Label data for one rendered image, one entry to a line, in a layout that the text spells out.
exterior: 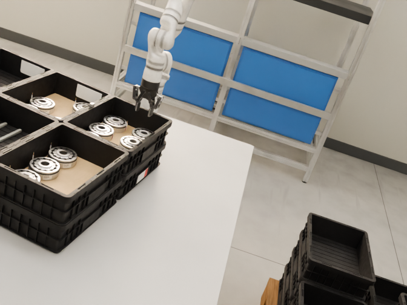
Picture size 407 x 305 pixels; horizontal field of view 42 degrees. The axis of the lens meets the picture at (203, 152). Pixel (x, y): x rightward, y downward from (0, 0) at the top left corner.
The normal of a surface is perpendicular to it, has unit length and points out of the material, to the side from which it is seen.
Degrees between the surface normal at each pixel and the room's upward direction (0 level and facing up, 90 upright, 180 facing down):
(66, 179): 0
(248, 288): 0
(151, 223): 0
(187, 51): 90
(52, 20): 90
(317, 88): 90
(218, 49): 90
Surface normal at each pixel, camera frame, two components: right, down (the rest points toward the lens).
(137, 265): 0.27, -0.85
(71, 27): -0.18, 0.41
